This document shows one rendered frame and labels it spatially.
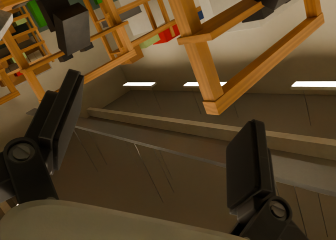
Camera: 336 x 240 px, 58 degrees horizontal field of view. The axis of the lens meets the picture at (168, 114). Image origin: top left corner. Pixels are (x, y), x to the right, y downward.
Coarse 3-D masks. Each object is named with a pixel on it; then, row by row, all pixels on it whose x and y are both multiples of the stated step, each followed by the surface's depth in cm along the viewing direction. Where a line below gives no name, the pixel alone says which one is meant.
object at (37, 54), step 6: (36, 48) 997; (6, 54) 942; (30, 54) 986; (36, 54) 998; (42, 54) 1010; (6, 60) 943; (30, 60) 988; (12, 66) 955; (42, 66) 1013; (48, 66) 1026; (6, 72) 945; (36, 72) 1002; (42, 72) 1015; (18, 78) 969; (24, 78) 980; (18, 84) 970
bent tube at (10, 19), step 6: (0, 12) 23; (6, 12) 24; (0, 18) 23; (6, 18) 23; (12, 18) 24; (0, 24) 23; (6, 24) 23; (0, 30) 23; (6, 30) 24; (0, 36) 23
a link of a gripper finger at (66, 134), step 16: (64, 80) 13; (80, 80) 14; (48, 96) 14; (64, 96) 13; (80, 96) 15; (48, 112) 13; (64, 112) 12; (32, 128) 12; (48, 128) 12; (64, 128) 13; (48, 144) 12; (64, 144) 14; (0, 160) 11; (48, 160) 12; (0, 176) 11; (0, 192) 11
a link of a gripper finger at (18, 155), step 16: (16, 144) 11; (32, 144) 11; (16, 160) 11; (32, 160) 11; (16, 176) 11; (32, 176) 11; (48, 176) 11; (16, 192) 10; (32, 192) 10; (48, 192) 11
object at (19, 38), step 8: (16, 8) 895; (24, 8) 902; (24, 16) 900; (16, 24) 897; (32, 24) 920; (24, 32) 903; (32, 32) 962; (16, 40) 900; (24, 40) 916; (40, 40) 942; (24, 48) 907; (40, 48) 981; (8, 56) 881; (24, 56) 916; (16, 72) 902; (0, 80) 884; (16, 80) 912
